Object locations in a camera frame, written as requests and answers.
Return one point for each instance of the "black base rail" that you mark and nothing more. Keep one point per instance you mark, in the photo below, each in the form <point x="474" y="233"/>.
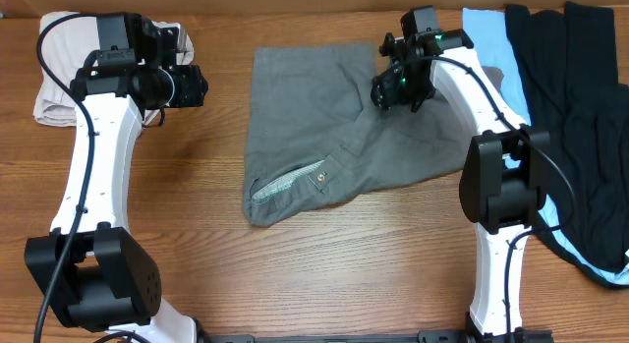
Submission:
<point x="339" y="338"/>

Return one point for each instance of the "light blue garment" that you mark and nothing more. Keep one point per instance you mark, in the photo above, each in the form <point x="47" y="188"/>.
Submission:
<point x="487" y="30"/>

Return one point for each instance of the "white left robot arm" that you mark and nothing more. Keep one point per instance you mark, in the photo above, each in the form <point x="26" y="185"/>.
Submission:
<point x="91" y="271"/>

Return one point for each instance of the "black garment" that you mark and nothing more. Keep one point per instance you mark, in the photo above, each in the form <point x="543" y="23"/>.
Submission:
<point x="568" y="67"/>

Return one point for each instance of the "grey shorts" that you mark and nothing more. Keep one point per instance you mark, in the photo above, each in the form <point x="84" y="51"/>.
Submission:
<point x="316" y="139"/>

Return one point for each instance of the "beige folded shorts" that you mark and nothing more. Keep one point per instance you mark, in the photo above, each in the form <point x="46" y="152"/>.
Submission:
<point x="59" y="68"/>

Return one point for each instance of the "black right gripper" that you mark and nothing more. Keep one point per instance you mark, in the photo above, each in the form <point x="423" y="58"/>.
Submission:
<point x="385" y="89"/>

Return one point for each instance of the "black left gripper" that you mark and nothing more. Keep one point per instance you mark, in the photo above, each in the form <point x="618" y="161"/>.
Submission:
<point x="191" y="93"/>

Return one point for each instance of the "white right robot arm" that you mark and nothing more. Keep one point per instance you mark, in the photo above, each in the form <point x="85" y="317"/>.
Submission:
<point x="501" y="189"/>

